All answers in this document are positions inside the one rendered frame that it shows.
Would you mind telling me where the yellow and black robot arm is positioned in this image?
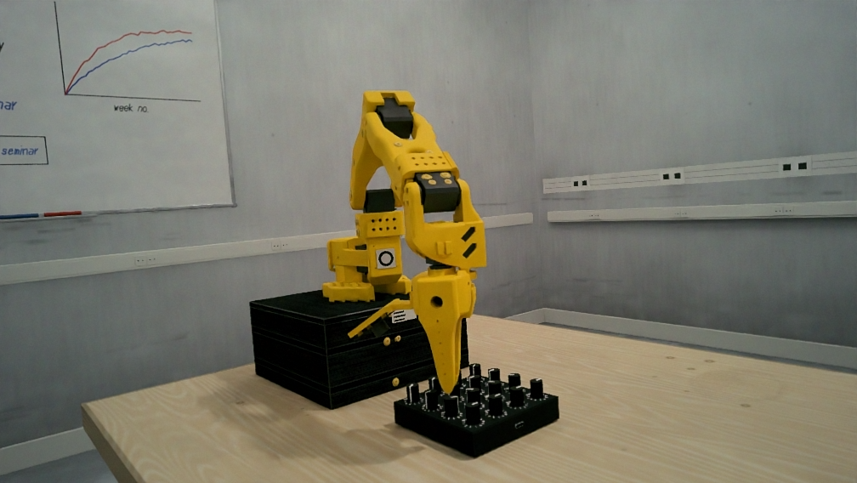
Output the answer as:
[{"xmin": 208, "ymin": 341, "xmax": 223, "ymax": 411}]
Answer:
[{"xmin": 322, "ymin": 91, "xmax": 486, "ymax": 302}]

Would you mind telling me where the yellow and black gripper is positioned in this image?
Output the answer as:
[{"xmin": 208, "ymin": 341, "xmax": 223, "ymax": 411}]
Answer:
[{"xmin": 348, "ymin": 266, "xmax": 477, "ymax": 394}]

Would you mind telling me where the black control panel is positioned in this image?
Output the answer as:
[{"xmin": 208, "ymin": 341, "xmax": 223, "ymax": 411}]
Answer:
[{"xmin": 394, "ymin": 363, "xmax": 559, "ymax": 457}]

